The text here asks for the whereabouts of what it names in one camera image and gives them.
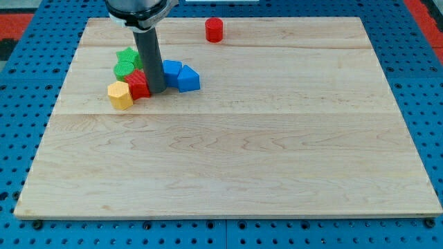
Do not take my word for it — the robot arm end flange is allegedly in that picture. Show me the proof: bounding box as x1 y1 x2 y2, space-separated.
105 0 179 33

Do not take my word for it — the blue triangular block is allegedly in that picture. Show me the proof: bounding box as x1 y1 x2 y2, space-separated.
177 65 201 93

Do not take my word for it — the wooden board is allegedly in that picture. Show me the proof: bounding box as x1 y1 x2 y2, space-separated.
15 17 442 220

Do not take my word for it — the blue cube block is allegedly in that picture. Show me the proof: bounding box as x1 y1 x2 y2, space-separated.
163 60 183 88

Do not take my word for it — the red cube block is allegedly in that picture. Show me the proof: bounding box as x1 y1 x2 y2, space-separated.
125 69 150 100

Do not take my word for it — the red cylinder block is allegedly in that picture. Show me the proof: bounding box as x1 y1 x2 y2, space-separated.
205 17 224 43

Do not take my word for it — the yellow hexagon block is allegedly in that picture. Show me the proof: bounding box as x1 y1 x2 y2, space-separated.
107 81 134 110

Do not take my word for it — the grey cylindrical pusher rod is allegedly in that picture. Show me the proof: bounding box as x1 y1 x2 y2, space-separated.
134 28 167 94

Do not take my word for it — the green cylinder block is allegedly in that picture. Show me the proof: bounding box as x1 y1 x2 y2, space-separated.
113 61 136 82

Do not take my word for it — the green star block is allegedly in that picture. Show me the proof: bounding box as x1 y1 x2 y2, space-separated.
116 47 143 69

